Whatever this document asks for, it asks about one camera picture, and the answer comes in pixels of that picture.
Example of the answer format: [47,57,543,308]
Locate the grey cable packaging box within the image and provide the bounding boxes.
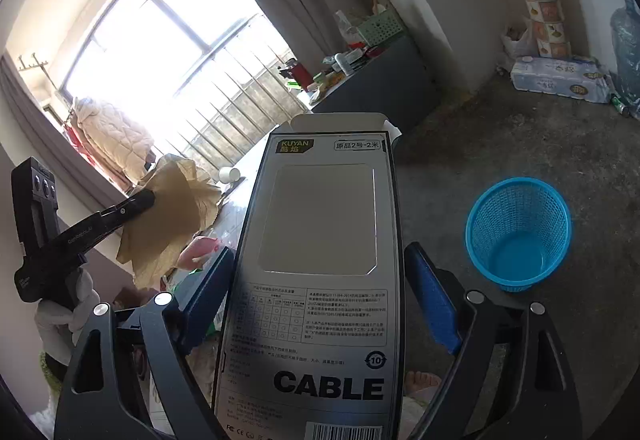
[214,114,404,439]

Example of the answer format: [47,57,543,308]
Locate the beige quilted jacket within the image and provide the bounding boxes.
[74,98,155,184]

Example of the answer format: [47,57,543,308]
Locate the dark grey cabinet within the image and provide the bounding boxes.
[311,36,442,133]

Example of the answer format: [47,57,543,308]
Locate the pink knitted sponge cloth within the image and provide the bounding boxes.
[176,236,220,271]

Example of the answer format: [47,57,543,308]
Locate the green plastic basket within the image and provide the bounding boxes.
[357,10,404,46]

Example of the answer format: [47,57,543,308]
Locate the brown paper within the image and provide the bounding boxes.
[116,155,222,289]

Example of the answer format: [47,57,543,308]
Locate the white gloved left hand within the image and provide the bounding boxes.
[35,269,100,366]

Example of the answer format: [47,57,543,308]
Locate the blue water jug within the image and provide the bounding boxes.
[610,0,640,119]

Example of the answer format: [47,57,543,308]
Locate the blue plastic trash basket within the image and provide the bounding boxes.
[464,178,572,293]

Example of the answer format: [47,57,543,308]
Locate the white plastic bag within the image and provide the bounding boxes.
[499,18,538,71]

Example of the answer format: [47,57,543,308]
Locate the toilet paper roll pack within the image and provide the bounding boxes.
[510,56,611,104]

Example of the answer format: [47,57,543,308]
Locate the white paper cup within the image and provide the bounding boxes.
[218,167,241,184]

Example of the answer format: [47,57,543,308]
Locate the red thermos bottle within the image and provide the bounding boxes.
[288,59,314,91]

